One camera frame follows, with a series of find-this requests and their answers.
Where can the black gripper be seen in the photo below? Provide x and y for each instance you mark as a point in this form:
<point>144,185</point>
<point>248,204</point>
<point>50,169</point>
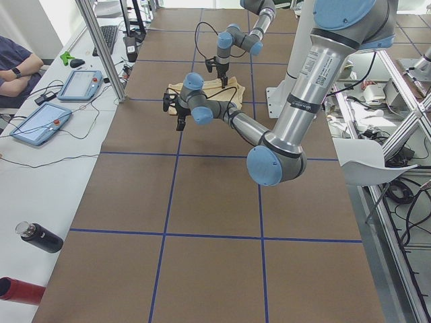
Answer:
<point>182,114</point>
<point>221,69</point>

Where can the beige long sleeve shirt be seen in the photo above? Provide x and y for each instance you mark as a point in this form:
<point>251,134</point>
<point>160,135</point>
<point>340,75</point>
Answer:
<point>213,90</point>

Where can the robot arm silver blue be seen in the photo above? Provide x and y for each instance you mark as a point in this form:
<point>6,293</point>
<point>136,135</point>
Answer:
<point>249,42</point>
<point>338,29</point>

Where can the far blue teach pendant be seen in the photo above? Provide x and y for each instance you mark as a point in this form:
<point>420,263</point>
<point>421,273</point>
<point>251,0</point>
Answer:
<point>81,85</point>

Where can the blue teach pendant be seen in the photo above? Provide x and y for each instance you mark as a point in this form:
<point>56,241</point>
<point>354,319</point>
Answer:
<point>81,85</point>
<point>42,124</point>

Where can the black keyboard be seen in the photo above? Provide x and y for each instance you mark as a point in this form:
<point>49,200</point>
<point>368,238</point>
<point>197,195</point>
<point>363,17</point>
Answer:
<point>110,36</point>

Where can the black computer mouse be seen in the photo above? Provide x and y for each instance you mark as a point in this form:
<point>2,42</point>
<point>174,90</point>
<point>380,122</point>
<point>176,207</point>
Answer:
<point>74,63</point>

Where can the green tool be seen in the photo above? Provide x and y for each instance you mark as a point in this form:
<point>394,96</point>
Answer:
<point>66,57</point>

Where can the near blue teach pendant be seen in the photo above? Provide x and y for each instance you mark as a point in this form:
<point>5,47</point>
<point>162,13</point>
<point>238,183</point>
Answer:
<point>42,124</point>

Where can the white chair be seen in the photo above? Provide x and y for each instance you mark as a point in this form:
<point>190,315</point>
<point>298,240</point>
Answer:
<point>363,163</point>

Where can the seated person in navy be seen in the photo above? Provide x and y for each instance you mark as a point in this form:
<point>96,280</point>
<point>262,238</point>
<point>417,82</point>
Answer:
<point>20,73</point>

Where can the black water bottle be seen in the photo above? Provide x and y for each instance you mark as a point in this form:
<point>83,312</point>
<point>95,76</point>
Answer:
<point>37,235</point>

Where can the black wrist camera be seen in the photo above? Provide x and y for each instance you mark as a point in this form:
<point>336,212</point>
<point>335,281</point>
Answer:
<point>210,64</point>
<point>169,101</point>

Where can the white central pedestal column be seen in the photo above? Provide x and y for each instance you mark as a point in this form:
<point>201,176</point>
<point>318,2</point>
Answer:
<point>296,67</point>

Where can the aluminium frame post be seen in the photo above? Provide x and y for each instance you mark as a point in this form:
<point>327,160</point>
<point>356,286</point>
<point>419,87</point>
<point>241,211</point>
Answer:
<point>99,42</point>

